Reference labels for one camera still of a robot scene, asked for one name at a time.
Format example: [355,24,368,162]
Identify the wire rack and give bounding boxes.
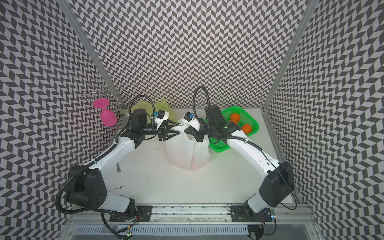
[81,79,128,123]

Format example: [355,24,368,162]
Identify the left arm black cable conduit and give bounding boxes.
[54,94,157,240]

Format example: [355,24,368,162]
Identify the orange right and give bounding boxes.
[242,124,253,135]

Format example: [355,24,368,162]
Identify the aluminium corner post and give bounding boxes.
[55,0,127,109]
[262,0,320,111]

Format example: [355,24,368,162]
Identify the aluminium corner post left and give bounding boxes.
[55,0,127,109]

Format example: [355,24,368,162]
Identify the pink plastic cup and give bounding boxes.
[100,109,118,127]

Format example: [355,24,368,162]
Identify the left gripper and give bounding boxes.
[141,118,180,141]

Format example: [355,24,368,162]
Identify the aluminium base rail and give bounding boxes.
[64,203,316,240]

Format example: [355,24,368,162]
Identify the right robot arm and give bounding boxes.
[182,105,295,221]

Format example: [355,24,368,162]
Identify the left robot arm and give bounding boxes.
[55,109,179,218]

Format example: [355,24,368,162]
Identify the orange far back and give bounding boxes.
[230,113,241,124]

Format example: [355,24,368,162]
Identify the orange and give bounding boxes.
[242,124,253,135]
[230,113,241,124]

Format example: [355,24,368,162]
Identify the green plastic basket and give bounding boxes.
[206,106,260,154]

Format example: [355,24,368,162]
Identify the yellow green plastic bag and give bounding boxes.
[131,98,173,121]

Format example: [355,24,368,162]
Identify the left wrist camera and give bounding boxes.
[153,110,169,129]

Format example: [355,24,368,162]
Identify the aluminium corner post right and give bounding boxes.
[262,0,320,111]

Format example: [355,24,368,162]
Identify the white plastic bag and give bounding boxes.
[166,119,211,171]

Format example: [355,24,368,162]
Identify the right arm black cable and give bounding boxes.
[192,85,298,211]

